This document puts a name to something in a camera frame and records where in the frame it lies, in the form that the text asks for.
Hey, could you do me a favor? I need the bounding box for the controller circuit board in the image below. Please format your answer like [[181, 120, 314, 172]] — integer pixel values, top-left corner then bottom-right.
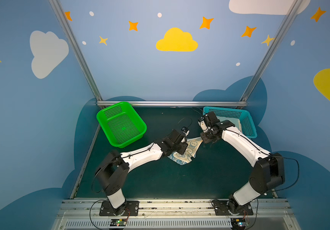
[[231, 219, 247, 230], [109, 219, 127, 227]]

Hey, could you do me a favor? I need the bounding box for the teal plastic basket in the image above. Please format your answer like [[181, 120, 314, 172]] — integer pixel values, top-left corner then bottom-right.
[[203, 106, 258, 139]]

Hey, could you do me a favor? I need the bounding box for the aluminium mounting rail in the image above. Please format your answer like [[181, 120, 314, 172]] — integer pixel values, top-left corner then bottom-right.
[[52, 198, 301, 230]]

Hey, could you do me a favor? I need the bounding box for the right controller circuit board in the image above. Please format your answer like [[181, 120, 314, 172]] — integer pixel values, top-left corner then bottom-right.
[[231, 219, 247, 230]]

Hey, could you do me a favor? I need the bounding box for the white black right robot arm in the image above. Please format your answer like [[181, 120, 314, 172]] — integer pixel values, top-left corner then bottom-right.
[[198, 112, 285, 213]]

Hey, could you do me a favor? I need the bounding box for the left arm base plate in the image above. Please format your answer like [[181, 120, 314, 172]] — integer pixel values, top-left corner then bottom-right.
[[99, 200, 139, 217]]

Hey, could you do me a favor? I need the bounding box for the left aluminium frame post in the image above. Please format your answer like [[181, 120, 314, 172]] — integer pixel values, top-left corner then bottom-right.
[[49, 0, 102, 101]]

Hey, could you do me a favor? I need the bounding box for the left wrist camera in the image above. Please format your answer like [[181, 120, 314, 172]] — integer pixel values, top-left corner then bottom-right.
[[181, 126, 190, 136]]

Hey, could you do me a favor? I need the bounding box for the teal yellow patterned towel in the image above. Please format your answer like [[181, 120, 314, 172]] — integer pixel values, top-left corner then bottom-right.
[[218, 117, 242, 134]]

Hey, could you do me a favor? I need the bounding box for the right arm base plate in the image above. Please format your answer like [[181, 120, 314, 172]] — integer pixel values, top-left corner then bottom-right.
[[211, 199, 253, 216]]

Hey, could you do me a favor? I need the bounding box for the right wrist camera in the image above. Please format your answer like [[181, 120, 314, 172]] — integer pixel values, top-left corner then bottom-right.
[[198, 117, 208, 133]]

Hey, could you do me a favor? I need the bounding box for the green plastic basket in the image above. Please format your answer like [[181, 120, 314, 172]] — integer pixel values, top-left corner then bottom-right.
[[97, 102, 147, 149]]

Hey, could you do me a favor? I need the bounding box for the right aluminium frame post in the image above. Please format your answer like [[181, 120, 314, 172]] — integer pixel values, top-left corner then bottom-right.
[[238, 0, 303, 108]]

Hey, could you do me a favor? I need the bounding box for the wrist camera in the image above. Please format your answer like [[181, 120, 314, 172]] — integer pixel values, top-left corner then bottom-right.
[[198, 117, 208, 133], [181, 126, 190, 136]]

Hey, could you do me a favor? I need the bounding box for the horizontal aluminium frame bar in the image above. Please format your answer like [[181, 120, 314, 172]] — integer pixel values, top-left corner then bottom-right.
[[96, 100, 248, 107]]

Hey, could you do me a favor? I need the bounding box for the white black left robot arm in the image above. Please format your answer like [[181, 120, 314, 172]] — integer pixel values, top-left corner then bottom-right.
[[94, 127, 190, 210]]

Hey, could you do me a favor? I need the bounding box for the left controller circuit board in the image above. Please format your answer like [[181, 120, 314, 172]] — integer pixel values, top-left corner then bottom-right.
[[109, 219, 127, 227]]

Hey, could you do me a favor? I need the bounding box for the aluminium frame post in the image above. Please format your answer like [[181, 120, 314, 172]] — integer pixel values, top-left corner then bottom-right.
[[49, 0, 102, 101], [238, 0, 303, 108]]

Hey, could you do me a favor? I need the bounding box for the blue bunny print towel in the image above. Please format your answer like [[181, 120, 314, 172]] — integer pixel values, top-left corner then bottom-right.
[[168, 137, 203, 165]]

